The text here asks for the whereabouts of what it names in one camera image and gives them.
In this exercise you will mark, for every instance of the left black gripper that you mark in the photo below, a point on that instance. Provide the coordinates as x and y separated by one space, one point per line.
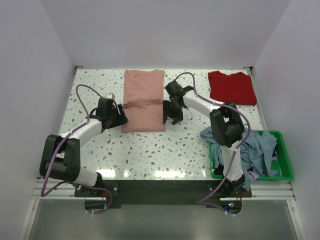
121 118

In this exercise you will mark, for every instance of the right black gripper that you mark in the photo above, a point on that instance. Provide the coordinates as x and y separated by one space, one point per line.
177 117

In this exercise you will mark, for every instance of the pink t shirt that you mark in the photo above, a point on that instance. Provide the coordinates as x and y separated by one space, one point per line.
143 95

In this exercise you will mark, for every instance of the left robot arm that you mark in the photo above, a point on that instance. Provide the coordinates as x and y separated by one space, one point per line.
61 158

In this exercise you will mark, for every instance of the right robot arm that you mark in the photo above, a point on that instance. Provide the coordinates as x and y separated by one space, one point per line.
227 128

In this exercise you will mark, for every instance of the folded red t shirt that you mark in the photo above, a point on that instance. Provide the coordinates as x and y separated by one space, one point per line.
236 88

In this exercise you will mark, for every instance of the black garment in bin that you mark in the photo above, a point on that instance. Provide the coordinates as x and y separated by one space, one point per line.
218 170

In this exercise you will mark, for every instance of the blue grey t shirt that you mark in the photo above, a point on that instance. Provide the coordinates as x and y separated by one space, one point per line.
256 154

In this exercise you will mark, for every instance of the lavender garment in bin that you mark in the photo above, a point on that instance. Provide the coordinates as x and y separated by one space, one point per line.
252 175

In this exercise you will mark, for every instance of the green plastic bin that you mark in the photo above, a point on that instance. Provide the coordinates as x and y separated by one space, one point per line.
280 160

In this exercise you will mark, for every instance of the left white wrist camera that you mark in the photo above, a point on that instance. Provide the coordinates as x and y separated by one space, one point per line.
110 96

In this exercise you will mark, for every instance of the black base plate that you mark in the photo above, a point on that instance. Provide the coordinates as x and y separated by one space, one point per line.
113 194

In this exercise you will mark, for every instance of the aluminium frame rail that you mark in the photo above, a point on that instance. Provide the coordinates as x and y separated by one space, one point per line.
261 190

